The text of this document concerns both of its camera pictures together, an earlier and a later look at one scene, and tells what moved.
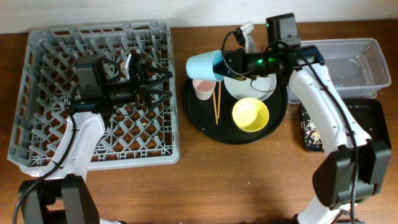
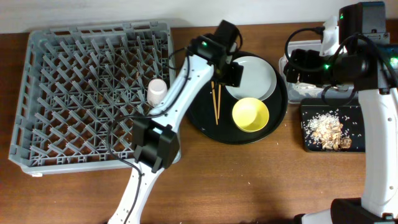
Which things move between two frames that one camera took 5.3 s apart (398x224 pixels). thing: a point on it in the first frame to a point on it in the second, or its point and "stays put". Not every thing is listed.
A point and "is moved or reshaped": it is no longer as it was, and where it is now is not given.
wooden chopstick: [219, 98] stays put
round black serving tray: [213, 117] stays put
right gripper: [240, 60] to [310, 58]
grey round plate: [262, 88] stays put
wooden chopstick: [214, 98] stays put
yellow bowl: [250, 114] stays put
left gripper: [139, 84] to [232, 73]
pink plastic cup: [203, 88] is moved or reshaped
